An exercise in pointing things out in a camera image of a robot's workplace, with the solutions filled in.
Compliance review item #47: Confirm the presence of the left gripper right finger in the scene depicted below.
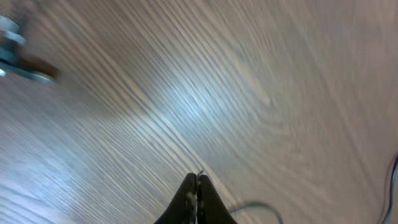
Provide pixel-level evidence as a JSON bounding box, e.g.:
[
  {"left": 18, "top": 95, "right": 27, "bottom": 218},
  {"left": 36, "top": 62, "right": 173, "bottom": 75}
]
[{"left": 197, "top": 175, "right": 237, "bottom": 224}]

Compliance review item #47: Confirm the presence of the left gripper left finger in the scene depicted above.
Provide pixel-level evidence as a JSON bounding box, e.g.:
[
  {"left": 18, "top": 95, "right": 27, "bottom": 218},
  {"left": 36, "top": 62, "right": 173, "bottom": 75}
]
[{"left": 155, "top": 173, "right": 197, "bottom": 224}]

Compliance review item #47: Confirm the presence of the black USB cable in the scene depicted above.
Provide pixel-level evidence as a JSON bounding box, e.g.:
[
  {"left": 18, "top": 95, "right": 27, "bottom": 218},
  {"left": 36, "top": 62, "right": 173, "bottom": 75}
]
[{"left": 228, "top": 154, "right": 398, "bottom": 224}]

